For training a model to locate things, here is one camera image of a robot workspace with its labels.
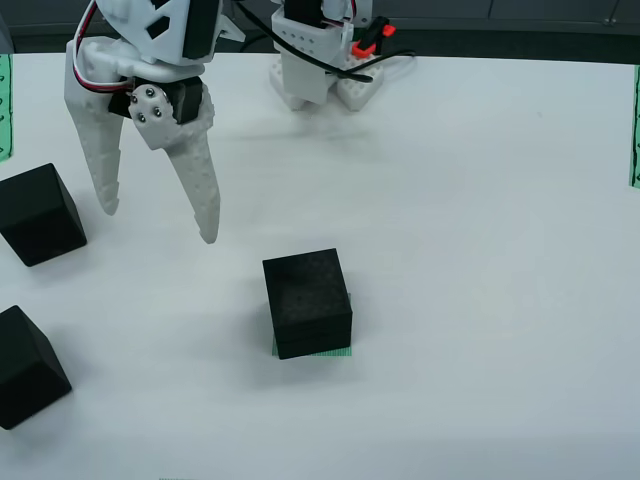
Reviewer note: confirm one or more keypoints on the green paper sheet with arrows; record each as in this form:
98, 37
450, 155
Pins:
4, 100
635, 125

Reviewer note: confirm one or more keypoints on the black cube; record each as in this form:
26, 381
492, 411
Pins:
40, 220
307, 300
25, 370

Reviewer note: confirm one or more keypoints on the grey cabinet row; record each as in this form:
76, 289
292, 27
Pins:
550, 12

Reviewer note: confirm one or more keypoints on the green square paper marker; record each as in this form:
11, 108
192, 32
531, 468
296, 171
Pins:
340, 353

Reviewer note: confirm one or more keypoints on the black and orange clamp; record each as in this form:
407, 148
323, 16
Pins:
372, 35

